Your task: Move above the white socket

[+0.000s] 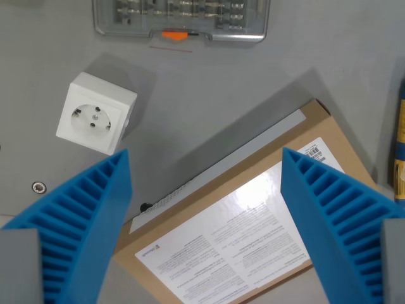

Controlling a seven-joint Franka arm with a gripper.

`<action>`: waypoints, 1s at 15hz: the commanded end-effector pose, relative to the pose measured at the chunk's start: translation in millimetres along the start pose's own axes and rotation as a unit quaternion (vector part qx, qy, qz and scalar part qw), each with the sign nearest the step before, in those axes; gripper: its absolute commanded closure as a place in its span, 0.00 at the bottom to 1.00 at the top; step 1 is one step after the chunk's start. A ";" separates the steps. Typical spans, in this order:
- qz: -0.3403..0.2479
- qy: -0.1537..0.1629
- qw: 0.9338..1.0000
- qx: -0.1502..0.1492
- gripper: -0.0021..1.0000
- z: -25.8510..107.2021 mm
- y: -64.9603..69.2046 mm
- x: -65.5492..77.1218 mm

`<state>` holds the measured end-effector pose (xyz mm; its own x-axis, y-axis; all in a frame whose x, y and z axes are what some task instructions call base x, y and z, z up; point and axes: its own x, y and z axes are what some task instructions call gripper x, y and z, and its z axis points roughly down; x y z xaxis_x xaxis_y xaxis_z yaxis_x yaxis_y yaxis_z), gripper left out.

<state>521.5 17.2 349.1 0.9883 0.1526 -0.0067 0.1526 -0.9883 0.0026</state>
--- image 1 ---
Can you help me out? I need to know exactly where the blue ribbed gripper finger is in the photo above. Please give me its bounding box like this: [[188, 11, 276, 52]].
[[0, 148, 133, 304], [280, 147, 405, 304]]

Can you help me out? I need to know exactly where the yellow and blue object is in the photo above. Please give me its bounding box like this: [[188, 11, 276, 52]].
[[393, 77, 405, 203]]

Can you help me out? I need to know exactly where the brown cardboard box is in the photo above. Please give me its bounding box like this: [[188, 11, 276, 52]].
[[113, 99, 380, 304]]

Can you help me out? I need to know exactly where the orange latch on case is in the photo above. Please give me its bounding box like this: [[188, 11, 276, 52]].
[[161, 30, 189, 42]]

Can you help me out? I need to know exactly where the clear plastic bit set case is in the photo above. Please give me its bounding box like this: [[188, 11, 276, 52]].
[[92, 0, 271, 42]]

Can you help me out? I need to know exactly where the white wall socket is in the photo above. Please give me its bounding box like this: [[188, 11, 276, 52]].
[[55, 71, 139, 156]]

